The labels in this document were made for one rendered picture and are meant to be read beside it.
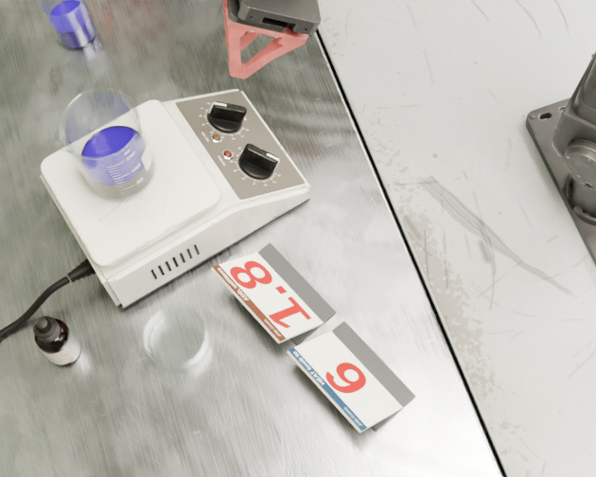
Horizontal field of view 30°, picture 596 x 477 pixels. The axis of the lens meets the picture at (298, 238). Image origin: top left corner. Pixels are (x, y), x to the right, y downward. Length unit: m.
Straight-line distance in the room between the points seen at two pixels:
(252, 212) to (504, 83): 0.28
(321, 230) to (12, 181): 0.30
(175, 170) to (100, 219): 0.07
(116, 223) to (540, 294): 0.36
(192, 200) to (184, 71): 0.21
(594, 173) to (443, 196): 0.17
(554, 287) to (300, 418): 0.25
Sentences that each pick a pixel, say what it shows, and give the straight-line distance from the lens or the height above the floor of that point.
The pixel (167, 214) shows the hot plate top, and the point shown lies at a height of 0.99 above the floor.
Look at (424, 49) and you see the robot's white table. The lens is 1.07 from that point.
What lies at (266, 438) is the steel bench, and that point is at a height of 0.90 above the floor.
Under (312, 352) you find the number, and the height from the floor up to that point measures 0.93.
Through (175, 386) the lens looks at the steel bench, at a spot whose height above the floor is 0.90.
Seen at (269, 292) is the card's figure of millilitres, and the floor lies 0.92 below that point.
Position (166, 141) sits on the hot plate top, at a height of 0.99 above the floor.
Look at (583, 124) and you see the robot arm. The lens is 0.86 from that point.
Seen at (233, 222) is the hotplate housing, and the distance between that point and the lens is 0.94.
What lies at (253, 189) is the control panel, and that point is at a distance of 0.94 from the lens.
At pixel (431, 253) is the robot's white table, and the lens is 0.97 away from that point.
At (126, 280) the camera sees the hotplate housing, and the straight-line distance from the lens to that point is 0.93.
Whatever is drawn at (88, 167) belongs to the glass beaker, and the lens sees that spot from 0.87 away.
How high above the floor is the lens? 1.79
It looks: 65 degrees down
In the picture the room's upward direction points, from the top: 11 degrees counter-clockwise
